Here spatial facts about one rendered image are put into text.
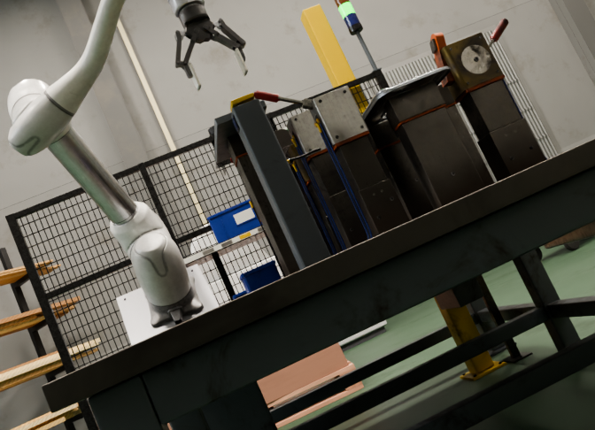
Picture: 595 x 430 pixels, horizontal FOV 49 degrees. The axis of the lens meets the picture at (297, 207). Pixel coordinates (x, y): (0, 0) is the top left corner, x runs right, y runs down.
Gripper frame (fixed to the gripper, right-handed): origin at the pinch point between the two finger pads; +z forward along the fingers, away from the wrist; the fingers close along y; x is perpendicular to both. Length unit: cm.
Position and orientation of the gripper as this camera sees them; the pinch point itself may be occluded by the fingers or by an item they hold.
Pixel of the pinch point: (221, 77)
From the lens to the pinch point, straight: 178.6
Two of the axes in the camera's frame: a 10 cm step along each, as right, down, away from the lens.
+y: 8.7, -3.6, 3.4
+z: 4.2, 9.0, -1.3
